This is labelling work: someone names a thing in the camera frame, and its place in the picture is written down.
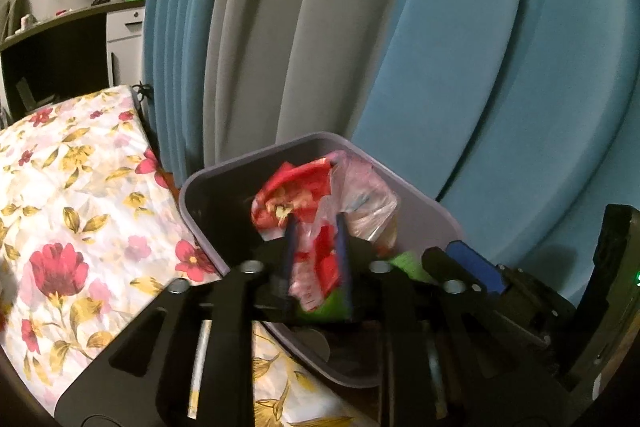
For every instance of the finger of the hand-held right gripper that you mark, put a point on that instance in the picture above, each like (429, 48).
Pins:
(435, 263)
(475, 264)

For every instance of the red snack wrapper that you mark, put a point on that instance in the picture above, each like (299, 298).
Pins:
(285, 192)

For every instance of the green packet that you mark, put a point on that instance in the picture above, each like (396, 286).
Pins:
(407, 264)

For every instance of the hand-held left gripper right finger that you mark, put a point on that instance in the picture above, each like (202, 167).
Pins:
(346, 262)

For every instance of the white drawer cabinet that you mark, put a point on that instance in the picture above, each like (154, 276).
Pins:
(125, 47)

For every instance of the blue and grey curtain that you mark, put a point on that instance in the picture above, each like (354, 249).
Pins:
(400, 32)

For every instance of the floral bed sheet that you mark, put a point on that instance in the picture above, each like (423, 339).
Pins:
(75, 187)

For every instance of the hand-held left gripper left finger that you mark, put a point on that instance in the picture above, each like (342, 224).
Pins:
(290, 257)

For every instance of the dark wooden desk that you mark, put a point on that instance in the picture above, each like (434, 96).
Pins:
(55, 57)

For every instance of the grey plastic bin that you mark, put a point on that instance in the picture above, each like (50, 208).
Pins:
(220, 207)

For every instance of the clear plastic bag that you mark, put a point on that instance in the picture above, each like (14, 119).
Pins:
(370, 197)

